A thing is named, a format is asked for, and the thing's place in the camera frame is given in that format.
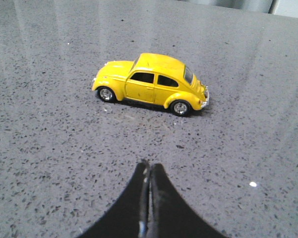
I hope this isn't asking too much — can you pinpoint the white pleated curtain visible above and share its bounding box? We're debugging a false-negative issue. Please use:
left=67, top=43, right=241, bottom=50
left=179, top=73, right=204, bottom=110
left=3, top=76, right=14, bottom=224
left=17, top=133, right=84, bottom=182
left=209, top=0, right=273, bottom=13

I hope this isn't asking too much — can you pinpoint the white window frame post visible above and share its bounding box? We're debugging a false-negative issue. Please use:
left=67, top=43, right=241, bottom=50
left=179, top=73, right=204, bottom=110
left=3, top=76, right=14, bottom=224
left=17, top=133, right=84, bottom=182
left=269, top=0, right=298, bottom=18

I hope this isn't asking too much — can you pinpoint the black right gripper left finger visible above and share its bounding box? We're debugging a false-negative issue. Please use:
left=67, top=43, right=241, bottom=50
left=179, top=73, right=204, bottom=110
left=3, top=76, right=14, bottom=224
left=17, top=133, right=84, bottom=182
left=81, top=160, right=150, bottom=238

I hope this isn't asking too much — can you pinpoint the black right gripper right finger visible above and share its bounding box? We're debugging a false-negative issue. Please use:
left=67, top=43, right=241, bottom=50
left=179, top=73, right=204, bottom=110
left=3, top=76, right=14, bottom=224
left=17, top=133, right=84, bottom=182
left=147, top=163, right=226, bottom=238

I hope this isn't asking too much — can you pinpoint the yellow toy beetle car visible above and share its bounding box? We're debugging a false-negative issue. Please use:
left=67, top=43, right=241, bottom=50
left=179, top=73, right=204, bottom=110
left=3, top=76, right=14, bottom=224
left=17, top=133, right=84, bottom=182
left=92, top=53, right=210, bottom=117

